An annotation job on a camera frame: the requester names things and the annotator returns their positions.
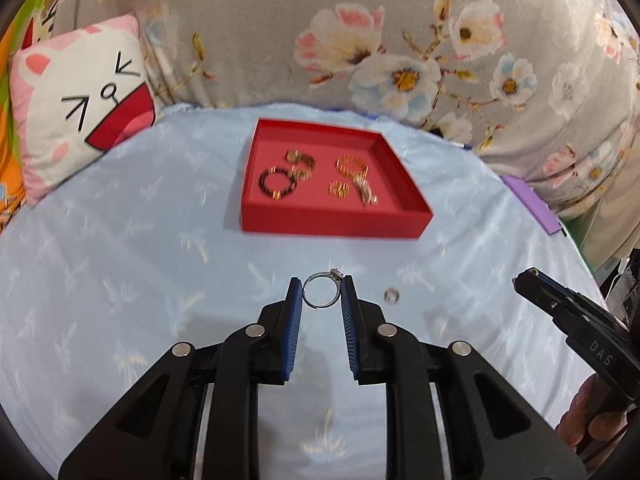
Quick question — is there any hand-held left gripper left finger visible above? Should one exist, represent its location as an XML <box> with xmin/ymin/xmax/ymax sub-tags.
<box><xmin>57</xmin><ymin>276</ymin><xmax>305</xmax><ymax>480</ymax></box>

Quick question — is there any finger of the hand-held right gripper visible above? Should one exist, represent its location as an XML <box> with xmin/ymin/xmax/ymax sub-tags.
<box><xmin>512</xmin><ymin>269</ymin><xmax>586</xmax><ymax>331</ymax></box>

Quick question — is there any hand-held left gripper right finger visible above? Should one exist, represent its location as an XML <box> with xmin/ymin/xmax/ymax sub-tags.
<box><xmin>340</xmin><ymin>275</ymin><xmax>588</xmax><ymax>480</ymax></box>

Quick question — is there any silver ring with stone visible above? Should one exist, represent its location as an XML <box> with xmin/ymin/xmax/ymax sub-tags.
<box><xmin>302</xmin><ymin>269</ymin><xmax>345</xmax><ymax>309</ymax></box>

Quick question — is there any red jewelry box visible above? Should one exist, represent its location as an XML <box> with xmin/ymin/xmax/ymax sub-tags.
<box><xmin>239</xmin><ymin>118</ymin><xmax>434</xmax><ymax>238</ymax></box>

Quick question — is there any black bead bracelet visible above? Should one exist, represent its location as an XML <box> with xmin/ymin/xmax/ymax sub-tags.
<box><xmin>258</xmin><ymin>166</ymin><xmax>296</xmax><ymax>202</ymax></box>

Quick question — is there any gold link watch bracelet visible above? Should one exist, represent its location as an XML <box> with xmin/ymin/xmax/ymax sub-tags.
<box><xmin>284</xmin><ymin>148</ymin><xmax>316</xmax><ymax>181</ymax></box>

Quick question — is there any gold leaf bangle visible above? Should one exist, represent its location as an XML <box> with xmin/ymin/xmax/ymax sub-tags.
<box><xmin>335</xmin><ymin>152</ymin><xmax>371</xmax><ymax>177</ymax></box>

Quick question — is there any person's right hand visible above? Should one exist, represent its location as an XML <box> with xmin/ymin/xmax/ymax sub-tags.
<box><xmin>556</xmin><ymin>372</ymin><xmax>628</xmax><ymax>458</ymax></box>

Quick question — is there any purple flat box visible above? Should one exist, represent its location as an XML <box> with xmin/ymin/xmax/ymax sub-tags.
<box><xmin>501</xmin><ymin>175</ymin><xmax>566</xmax><ymax>236</ymax></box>

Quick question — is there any light blue palm bedsheet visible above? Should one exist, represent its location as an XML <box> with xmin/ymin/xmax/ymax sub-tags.
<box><xmin>0</xmin><ymin>102</ymin><xmax>606</xmax><ymax>480</ymax></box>

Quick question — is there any grey floral blanket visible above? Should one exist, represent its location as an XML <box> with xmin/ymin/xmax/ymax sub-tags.
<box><xmin>55</xmin><ymin>0</ymin><xmax>640</xmax><ymax>221</ymax></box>

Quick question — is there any cat face pillow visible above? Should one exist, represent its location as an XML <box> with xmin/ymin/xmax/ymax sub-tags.
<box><xmin>10</xmin><ymin>14</ymin><xmax>157</xmax><ymax>207</ymax></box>

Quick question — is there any colourful cartoon printed cloth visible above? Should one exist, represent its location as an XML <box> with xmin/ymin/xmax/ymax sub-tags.
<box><xmin>0</xmin><ymin>0</ymin><xmax>56</xmax><ymax>231</ymax></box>

